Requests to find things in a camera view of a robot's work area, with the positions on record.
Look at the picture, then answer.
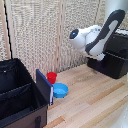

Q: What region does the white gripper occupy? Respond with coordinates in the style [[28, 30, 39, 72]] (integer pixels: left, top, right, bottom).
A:
[[87, 53, 106, 62]]

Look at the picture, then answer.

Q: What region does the blue plastic bowl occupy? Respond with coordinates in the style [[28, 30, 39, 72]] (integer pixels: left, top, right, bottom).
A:
[[52, 82, 70, 99]]

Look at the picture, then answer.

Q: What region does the black air fryer housing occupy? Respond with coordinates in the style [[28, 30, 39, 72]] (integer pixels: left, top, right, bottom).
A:
[[105, 29, 128, 57]]

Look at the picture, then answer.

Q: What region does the red plastic cup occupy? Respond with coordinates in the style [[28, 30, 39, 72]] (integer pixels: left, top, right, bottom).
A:
[[46, 71, 58, 85]]

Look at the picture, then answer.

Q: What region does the blue box flap panel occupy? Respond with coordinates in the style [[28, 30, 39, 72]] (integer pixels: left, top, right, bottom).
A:
[[35, 68, 55, 106]]

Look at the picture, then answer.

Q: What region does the woven beige folding screen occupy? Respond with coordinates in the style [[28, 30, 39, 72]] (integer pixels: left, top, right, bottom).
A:
[[0, 0, 128, 83]]

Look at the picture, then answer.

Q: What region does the black fabric storage box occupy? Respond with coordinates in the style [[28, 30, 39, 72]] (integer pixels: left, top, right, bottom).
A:
[[0, 58, 49, 128]]

